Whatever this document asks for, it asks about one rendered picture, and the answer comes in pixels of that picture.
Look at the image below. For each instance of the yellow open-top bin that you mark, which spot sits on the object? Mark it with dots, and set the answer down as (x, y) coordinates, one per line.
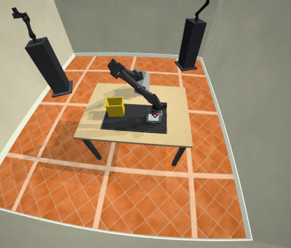
(118, 109)

